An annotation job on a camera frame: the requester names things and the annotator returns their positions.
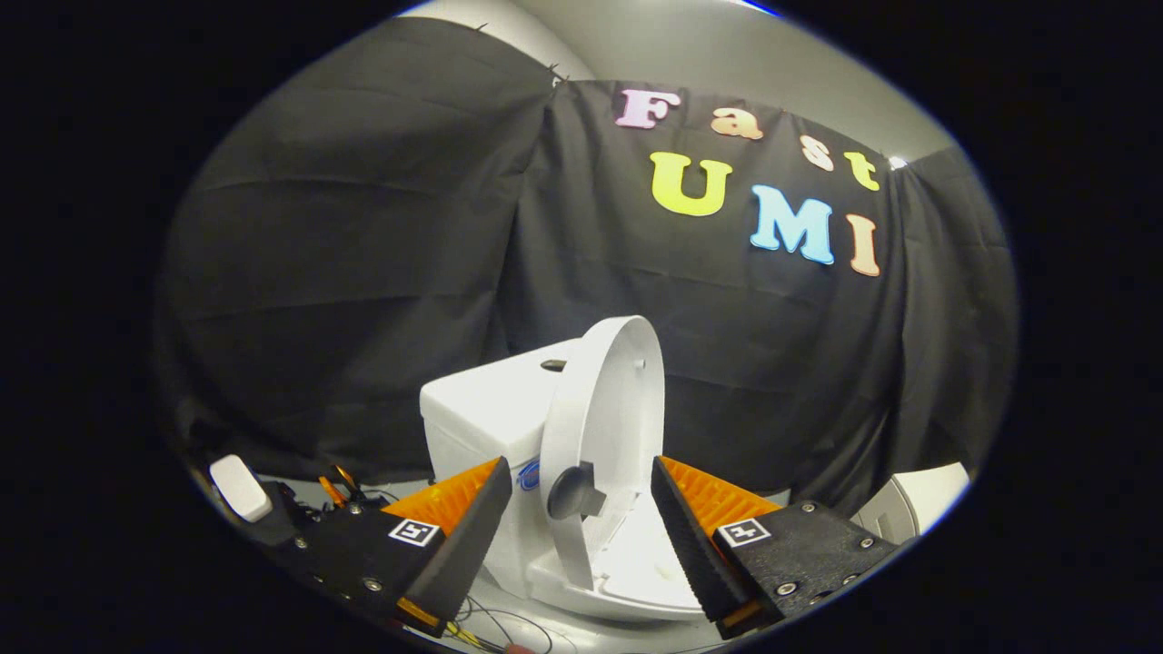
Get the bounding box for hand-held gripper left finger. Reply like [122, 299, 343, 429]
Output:
[289, 456, 514, 639]

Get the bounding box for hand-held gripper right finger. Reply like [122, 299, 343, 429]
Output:
[649, 455, 902, 640]

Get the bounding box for white rectangular object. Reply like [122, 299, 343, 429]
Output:
[208, 453, 274, 525]

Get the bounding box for white cabinet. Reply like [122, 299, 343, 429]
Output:
[852, 461, 971, 548]

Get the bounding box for black backdrop cloth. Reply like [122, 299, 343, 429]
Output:
[153, 14, 1020, 520]

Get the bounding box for yellow wires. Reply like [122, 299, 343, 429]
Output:
[443, 619, 497, 654]

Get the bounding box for orange handled tool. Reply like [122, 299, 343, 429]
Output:
[316, 463, 366, 511]

